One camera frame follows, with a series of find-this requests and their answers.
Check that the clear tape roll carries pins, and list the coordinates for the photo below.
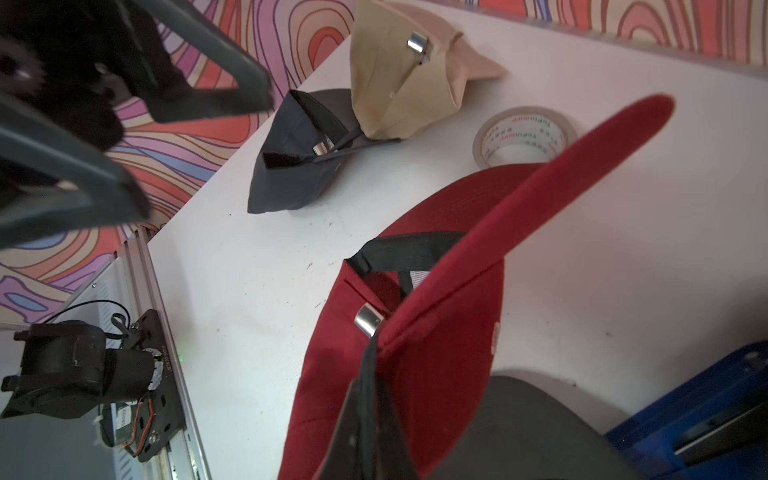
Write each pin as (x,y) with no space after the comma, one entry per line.
(522,135)

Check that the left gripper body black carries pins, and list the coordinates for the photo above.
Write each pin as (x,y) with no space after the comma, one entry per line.
(67,64)

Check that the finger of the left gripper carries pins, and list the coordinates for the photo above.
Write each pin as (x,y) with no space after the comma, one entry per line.
(198,64)
(52,182)

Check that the dark red cap front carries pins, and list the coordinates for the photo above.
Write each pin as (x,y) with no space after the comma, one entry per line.
(420,305)

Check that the dark grey cap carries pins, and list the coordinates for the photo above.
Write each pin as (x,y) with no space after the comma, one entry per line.
(311,135)
(521,432)

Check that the beige cap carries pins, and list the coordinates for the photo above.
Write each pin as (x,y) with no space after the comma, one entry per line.
(409,69)

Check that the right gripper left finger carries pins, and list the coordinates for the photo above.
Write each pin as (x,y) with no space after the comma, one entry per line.
(343,459)

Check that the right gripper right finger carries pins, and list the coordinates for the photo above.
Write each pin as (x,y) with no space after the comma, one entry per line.
(392,455)

